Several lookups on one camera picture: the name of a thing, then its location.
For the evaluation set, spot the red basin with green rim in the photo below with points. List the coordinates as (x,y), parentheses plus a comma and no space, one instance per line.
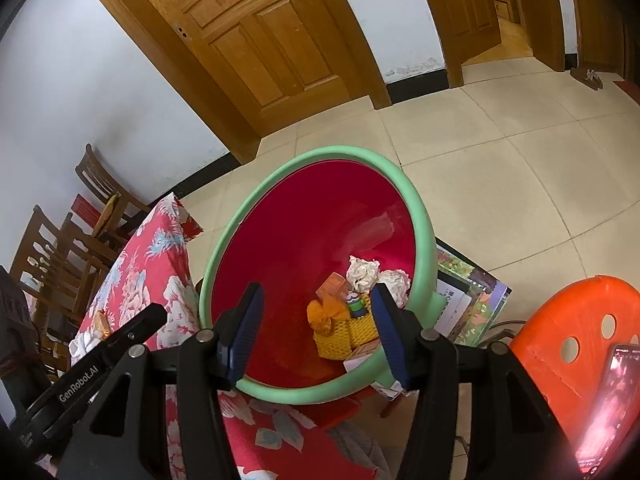
(310,220)

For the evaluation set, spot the smartphone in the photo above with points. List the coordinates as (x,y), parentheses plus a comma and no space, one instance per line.
(615,410)

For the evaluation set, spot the open wooden door leaf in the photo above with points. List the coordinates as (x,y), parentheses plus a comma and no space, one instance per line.
(460,10)

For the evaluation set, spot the closed wooden door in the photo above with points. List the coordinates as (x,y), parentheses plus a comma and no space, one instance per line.
(250,35)

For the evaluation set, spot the wooden door frame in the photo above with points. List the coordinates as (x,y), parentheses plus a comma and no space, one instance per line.
(545,10)

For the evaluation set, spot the white tissue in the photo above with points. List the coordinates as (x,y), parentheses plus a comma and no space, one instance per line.
(82,342)

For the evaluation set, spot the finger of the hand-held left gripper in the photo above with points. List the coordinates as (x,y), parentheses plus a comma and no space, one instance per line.
(140,327)

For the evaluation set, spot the colourful picture book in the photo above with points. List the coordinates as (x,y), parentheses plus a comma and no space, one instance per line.
(487,300)

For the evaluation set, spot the white book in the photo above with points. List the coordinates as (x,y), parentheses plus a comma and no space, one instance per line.
(452,305)

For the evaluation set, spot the red floral table cloth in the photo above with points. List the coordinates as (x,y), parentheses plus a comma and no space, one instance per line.
(145,280)

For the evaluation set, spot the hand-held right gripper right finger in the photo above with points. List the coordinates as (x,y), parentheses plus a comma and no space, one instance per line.
(395,340)

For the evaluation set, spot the white paper ball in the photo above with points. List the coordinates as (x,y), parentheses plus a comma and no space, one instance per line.
(362,272)
(395,285)

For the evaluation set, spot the red floor mat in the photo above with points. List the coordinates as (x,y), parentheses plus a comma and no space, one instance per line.
(629,86)

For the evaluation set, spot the orange plastic stool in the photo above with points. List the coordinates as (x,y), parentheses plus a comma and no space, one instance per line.
(550,350)

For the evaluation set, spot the wooden chair with yellow cushion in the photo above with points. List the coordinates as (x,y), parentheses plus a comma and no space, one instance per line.
(100,180)

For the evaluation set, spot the yellow foam fruit net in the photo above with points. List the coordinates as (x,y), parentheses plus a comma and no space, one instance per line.
(340,342)

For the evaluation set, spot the dark cloth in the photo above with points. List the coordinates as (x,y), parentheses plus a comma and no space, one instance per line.
(17,330)

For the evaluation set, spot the pair of brown slippers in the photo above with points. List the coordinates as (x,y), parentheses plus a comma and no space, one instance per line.
(587,77)

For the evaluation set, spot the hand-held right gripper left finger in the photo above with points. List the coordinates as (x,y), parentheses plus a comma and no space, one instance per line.
(247,335)

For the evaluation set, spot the small orange box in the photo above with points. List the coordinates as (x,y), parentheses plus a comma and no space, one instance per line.
(334,287)

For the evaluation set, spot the orange snack packet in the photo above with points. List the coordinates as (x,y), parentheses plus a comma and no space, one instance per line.
(106,323)

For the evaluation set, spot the small green toy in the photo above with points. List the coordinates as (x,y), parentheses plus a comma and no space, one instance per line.
(357,306)

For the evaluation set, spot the small white box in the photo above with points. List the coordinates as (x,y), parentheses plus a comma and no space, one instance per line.
(362,357)

